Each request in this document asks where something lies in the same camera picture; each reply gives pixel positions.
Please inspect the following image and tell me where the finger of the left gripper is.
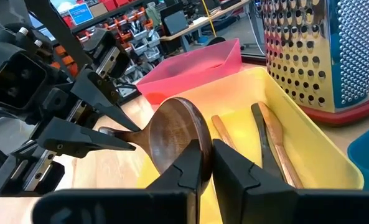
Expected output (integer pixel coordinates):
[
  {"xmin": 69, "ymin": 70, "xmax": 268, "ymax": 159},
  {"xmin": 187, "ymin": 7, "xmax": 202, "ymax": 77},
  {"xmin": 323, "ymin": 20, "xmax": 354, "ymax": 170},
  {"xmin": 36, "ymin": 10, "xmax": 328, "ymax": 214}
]
[
  {"xmin": 70, "ymin": 68, "xmax": 141, "ymax": 132},
  {"xmin": 36, "ymin": 117, "xmax": 137, "ymax": 158}
]

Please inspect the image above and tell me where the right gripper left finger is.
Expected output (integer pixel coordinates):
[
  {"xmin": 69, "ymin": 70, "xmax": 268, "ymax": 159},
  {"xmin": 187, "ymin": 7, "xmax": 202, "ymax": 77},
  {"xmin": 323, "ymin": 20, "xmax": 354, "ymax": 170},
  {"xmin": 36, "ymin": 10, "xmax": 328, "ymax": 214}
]
[{"xmin": 31, "ymin": 139, "xmax": 203, "ymax": 224}]

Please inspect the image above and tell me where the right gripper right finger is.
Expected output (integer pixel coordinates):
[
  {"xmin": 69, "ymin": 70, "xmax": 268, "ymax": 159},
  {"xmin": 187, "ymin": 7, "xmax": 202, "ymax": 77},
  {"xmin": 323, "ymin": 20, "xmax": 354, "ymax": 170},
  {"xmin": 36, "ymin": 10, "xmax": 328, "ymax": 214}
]
[{"xmin": 211, "ymin": 138, "xmax": 369, "ymax": 224}]

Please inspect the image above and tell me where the black table knife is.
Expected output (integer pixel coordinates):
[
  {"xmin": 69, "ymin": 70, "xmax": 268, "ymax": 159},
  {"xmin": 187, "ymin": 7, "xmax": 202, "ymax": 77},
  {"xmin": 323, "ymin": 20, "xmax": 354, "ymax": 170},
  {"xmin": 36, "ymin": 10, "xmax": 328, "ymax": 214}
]
[{"xmin": 250, "ymin": 103, "xmax": 285, "ymax": 183}]

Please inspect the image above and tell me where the copper table knife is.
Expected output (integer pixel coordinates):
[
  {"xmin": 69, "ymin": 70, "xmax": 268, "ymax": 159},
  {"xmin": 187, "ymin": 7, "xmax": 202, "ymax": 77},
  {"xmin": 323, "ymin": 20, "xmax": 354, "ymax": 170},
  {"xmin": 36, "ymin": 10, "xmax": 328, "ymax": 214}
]
[
  {"xmin": 257, "ymin": 101, "xmax": 306, "ymax": 190},
  {"xmin": 210, "ymin": 114, "xmax": 238, "ymax": 151}
]

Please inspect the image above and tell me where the large dark wooden spoon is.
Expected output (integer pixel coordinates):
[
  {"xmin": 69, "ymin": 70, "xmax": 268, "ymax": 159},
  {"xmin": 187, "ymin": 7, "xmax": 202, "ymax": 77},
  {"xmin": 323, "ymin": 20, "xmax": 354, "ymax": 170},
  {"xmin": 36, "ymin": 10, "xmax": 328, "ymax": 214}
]
[{"xmin": 98, "ymin": 96, "xmax": 213, "ymax": 195}]

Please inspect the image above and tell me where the storage shelf with bins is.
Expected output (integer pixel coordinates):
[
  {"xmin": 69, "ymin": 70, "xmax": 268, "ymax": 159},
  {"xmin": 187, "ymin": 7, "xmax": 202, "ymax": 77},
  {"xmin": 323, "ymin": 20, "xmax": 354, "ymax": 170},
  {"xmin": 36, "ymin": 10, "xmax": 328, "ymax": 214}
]
[{"xmin": 49, "ymin": 0, "xmax": 163, "ymax": 78}]

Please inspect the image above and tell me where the blue sign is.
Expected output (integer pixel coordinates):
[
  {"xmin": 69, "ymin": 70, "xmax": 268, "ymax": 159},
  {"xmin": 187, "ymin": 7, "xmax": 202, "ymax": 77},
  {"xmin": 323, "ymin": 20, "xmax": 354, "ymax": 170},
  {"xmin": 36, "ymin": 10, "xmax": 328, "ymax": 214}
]
[{"xmin": 68, "ymin": 2, "xmax": 95, "ymax": 26}]

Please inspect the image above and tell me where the yellow plastic bin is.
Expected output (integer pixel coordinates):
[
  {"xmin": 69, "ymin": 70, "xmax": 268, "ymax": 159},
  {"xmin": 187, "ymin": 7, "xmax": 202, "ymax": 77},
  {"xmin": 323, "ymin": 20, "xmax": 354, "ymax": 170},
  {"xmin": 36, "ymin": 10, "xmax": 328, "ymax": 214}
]
[{"xmin": 136, "ymin": 67, "xmax": 365, "ymax": 224}]

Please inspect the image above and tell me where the pink plastic bin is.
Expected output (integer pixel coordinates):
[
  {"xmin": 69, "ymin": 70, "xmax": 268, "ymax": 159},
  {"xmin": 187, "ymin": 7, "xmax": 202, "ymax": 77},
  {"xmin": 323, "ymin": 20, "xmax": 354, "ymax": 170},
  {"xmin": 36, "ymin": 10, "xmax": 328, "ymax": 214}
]
[{"xmin": 136, "ymin": 37, "xmax": 243, "ymax": 105}]

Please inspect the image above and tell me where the dark grey box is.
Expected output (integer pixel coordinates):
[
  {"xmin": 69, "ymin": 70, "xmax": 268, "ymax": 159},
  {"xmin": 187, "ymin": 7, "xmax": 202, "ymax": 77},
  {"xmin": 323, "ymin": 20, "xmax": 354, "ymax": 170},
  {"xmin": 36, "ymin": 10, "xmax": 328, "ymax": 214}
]
[{"xmin": 162, "ymin": 10, "xmax": 190, "ymax": 37}]

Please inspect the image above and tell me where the wooden top workbench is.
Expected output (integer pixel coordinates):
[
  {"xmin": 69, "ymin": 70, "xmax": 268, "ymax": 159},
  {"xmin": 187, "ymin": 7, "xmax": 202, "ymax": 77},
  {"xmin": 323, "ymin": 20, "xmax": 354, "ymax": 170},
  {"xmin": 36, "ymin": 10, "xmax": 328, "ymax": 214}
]
[{"xmin": 159, "ymin": 0, "xmax": 253, "ymax": 54}]

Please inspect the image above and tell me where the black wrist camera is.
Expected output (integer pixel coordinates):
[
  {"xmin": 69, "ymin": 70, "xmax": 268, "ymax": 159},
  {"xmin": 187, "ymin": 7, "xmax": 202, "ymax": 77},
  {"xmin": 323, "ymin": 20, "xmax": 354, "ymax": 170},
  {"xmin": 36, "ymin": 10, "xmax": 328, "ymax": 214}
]
[{"xmin": 0, "ymin": 51, "xmax": 48, "ymax": 110}]

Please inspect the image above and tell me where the yellow extension cord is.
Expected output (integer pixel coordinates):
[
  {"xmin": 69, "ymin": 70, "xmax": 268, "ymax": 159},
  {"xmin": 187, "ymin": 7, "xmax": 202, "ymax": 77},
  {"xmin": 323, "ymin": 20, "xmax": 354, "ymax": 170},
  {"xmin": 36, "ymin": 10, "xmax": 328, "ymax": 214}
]
[{"xmin": 202, "ymin": 0, "xmax": 218, "ymax": 37}]

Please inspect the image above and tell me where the red handled box grater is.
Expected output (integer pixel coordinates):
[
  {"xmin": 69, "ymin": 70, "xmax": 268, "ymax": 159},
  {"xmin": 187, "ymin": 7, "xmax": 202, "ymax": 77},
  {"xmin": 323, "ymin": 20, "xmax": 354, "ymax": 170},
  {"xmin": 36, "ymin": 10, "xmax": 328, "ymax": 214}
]
[{"xmin": 260, "ymin": 0, "xmax": 369, "ymax": 127}]

